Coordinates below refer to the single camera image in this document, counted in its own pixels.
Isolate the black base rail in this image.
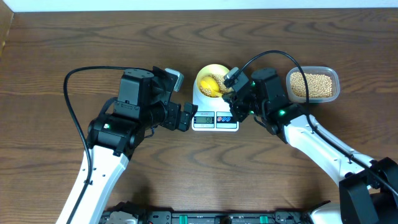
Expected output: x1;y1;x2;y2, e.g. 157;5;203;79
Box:
99;202;312;224

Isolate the clear plastic container of soybeans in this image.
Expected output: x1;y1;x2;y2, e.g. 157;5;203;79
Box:
286;66;340;103

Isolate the cardboard panel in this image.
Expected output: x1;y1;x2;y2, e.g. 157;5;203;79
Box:
0;0;14;54

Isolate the pale yellow bowl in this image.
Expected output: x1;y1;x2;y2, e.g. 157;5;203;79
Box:
194;64;232;98

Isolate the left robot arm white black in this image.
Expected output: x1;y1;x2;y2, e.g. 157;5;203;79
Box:
57;67;198;223

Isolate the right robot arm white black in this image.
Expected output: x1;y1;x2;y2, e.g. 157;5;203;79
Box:
223;68;397;223

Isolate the yellow measuring scoop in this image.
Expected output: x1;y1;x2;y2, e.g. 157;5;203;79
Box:
200;77;223;98

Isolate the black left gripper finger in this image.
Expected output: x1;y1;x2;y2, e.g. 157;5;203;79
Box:
183;102;198;117
177;111;192;132

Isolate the white digital kitchen scale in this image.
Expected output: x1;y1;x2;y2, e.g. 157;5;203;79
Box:
192;76;239;132

